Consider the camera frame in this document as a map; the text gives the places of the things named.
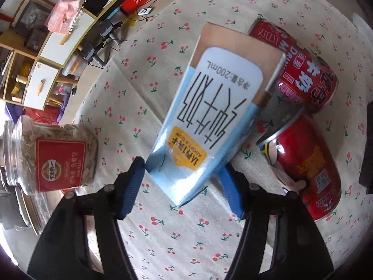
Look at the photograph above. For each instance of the red drink can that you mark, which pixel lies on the red drink can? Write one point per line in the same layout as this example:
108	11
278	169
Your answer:
306	73
309	163

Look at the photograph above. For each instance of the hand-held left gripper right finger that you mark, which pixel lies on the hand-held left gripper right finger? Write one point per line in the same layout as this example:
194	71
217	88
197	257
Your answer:
234	192

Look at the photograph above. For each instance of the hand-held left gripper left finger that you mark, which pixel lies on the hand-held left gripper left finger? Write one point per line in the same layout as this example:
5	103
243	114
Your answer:
132	189

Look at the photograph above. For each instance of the clear jar with red label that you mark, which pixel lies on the clear jar with red label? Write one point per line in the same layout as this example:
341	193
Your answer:
61	163

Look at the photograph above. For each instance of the wooden cabinet with white drawers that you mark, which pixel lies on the wooden cabinet with white drawers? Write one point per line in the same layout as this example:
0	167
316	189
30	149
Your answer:
51	46

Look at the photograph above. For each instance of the small white round device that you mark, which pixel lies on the small white round device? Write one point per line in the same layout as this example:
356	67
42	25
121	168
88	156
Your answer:
144	11

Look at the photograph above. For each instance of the glass jar with lid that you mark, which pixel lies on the glass jar with lid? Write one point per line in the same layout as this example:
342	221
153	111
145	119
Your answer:
17	207

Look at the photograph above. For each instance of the pink printed cloth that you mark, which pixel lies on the pink printed cloth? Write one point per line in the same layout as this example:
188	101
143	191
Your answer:
70	5

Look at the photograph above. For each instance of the black grey device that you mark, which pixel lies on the black grey device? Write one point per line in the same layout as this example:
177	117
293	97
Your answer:
91	54
110	30

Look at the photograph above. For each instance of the light blue milk carton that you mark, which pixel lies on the light blue milk carton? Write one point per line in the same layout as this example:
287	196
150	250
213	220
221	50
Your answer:
209	108

